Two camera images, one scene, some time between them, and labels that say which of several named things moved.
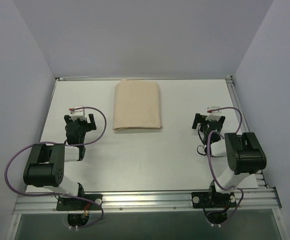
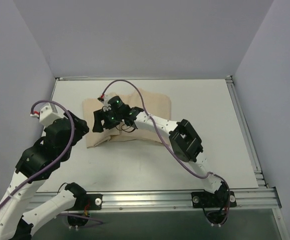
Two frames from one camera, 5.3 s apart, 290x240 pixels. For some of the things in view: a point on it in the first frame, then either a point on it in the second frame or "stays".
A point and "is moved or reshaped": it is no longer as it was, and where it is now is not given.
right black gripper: [201, 122] -> [104, 119]
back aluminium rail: [190, 77] stays
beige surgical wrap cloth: [137, 105] is moved or reshaped
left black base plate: [67, 203] stays
